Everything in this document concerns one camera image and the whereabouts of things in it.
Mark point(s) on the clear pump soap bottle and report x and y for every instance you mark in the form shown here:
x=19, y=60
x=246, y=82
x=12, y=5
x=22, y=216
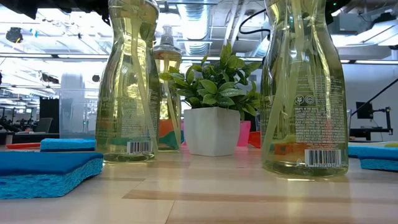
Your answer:
x=124, y=93
x=167, y=51
x=304, y=93

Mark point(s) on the black ceiling lamp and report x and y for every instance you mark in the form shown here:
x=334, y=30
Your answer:
x=14, y=35

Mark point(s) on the grey round column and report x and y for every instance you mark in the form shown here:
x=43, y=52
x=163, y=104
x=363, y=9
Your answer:
x=72, y=82

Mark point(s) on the grey office chair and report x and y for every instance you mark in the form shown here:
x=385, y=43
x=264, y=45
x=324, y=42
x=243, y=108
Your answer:
x=43, y=124

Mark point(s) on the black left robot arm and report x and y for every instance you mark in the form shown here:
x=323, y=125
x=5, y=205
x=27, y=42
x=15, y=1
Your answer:
x=18, y=6

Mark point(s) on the black partition screen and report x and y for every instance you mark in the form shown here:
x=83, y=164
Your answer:
x=49, y=115

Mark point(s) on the blue scrub sponge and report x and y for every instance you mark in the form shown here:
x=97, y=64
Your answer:
x=66, y=144
x=379, y=154
x=46, y=174

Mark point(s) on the black office desk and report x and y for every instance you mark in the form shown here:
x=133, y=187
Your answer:
x=370, y=132

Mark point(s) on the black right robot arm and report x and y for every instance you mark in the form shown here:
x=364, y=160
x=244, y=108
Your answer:
x=337, y=7

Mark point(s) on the green plant in white pot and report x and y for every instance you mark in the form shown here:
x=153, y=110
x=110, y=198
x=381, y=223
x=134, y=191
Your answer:
x=211, y=130

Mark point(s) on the black round fixture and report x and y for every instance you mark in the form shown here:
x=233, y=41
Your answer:
x=96, y=78

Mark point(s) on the black monitor on arm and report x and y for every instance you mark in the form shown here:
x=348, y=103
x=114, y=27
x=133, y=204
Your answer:
x=364, y=110

